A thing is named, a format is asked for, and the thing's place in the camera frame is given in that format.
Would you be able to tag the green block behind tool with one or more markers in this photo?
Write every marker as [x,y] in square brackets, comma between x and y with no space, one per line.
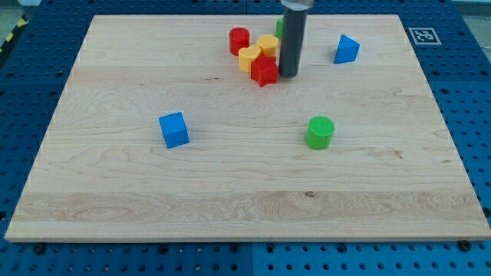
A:
[278,27]

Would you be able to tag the yellow hexagon block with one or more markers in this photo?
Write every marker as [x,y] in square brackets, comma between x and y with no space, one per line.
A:
[268,44]

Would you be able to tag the red star block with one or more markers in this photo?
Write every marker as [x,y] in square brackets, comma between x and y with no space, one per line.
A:
[264,70]

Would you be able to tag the green cylinder block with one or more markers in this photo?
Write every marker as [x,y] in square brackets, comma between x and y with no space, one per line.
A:
[319,132]

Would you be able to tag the black bolt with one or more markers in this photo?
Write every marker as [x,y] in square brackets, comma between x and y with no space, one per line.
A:
[465,245]
[39,248]

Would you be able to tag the blue triangle block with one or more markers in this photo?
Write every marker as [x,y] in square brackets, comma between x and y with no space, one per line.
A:
[347,50]

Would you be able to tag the black bolt left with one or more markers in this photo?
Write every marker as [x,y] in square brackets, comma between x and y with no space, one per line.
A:
[39,248]

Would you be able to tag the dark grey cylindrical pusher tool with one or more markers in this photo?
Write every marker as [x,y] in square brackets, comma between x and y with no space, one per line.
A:
[293,30]

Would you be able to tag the blue cube block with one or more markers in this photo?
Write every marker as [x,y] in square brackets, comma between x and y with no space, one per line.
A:
[174,130]

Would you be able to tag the white fiducial marker tag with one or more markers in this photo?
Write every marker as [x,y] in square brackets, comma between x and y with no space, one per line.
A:
[424,36]

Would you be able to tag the yellow black hazard tape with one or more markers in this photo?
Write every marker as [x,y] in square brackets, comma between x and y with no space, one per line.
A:
[14,35]

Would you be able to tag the yellow heart block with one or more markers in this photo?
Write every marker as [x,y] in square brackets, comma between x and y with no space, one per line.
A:
[247,56]

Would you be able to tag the black bolt right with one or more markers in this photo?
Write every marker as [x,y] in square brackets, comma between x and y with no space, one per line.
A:
[465,245]

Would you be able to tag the wooden board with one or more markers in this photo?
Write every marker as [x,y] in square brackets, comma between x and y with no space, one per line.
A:
[103,172]

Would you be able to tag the red cylinder block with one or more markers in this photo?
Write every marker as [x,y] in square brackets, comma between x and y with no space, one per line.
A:
[238,38]

